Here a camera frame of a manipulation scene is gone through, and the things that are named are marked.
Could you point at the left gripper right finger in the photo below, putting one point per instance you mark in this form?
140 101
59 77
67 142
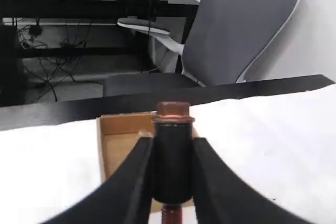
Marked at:
223 190

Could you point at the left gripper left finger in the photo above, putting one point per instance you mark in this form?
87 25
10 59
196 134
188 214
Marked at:
123 190

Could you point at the black cylindrical sleeve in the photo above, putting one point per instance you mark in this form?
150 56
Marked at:
172 161

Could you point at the copper hex flange bolt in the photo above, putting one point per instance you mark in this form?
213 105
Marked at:
173 111

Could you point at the open cardboard box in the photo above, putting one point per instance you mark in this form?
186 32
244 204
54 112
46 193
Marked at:
118 145

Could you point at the grey office chair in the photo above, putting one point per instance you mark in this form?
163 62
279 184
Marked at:
236 32

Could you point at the black desk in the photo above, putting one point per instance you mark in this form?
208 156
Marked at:
105 6

